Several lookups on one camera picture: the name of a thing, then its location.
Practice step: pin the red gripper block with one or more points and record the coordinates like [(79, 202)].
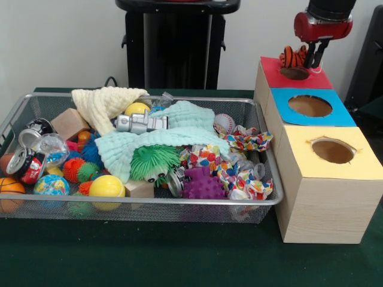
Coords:
[(326, 31)]

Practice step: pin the orange striped tiger toy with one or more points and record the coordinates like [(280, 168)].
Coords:
[(293, 56)]

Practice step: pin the mint waffle cloth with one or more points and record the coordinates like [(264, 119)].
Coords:
[(185, 125)]

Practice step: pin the silver toy camera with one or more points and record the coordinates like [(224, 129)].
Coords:
[(140, 122)]

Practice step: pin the cream waffle cloth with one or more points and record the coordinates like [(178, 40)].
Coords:
[(101, 100)]

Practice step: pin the wooden box with three holes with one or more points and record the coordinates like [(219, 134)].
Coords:
[(326, 203)]

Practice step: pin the shallow clear mesh bin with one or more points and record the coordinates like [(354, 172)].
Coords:
[(245, 209)]

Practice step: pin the black upright panel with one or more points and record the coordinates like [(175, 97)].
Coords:
[(368, 53)]

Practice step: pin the colourful confetti print packet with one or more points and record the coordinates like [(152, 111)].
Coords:
[(245, 140)]

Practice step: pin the white baseball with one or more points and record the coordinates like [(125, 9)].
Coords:
[(225, 122)]

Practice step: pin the purple spiky ball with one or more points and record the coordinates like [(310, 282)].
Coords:
[(203, 186)]

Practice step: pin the yellow ball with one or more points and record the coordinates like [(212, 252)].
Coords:
[(107, 185), (137, 108)]

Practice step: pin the green spiky ball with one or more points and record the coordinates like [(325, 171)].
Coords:
[(149, 163)]

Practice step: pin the dark green tablecloth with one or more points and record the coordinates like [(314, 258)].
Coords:
[(149, 254)]

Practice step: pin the blue globe ball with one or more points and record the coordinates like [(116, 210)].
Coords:
[(51, 185)]

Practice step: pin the silver drink can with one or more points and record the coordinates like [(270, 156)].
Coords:
[(30, 134), (27, 166)]

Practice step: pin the brown toy football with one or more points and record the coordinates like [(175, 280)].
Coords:
[(6, 163)]

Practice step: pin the orange toy basketball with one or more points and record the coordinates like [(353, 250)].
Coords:
[(11, 186)]

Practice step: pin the black pedestal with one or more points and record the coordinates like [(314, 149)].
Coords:
[(176, 48)]

